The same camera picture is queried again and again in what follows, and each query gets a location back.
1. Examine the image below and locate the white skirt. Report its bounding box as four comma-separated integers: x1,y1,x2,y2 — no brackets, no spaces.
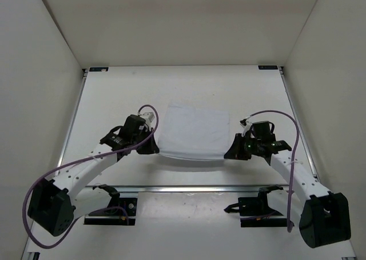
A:
157,102,230,161

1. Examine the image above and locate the aluminium rail front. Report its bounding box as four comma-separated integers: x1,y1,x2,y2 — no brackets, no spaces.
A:
85,185,264,194

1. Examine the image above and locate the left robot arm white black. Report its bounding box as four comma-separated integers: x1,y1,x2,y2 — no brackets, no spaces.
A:
25,112,159,237

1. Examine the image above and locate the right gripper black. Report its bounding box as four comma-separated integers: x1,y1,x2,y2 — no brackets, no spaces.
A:
224,134,261,161

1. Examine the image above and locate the aluminium frame edge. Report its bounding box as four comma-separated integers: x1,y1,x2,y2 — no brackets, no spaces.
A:
21,69,89,260
279,66,358,260

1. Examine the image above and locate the aluminium frame right edge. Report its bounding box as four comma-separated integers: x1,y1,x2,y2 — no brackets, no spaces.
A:
279,66,358,260

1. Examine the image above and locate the left blue label sticker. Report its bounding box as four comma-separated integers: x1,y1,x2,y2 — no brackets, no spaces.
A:
89,67,109,72

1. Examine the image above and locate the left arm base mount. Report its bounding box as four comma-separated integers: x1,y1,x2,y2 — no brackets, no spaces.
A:
83,184,138,226

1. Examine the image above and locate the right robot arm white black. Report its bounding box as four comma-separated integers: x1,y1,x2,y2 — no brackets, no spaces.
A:
224,119,351,248

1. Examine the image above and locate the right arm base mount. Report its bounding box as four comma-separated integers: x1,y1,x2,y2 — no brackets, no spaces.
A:
224,185,287,228

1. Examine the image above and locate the blue label sticker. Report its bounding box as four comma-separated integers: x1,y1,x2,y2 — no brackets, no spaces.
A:
258,65,278,70
89,67,109,72

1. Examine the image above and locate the aluminium frame left edge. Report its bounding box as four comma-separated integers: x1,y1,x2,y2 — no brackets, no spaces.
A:
21,69,89,260

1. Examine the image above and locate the right blue label sticker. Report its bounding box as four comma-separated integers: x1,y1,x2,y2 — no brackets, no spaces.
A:
258,65,278,70

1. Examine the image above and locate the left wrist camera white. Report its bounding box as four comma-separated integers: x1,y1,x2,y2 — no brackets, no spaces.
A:
141,112,156,125

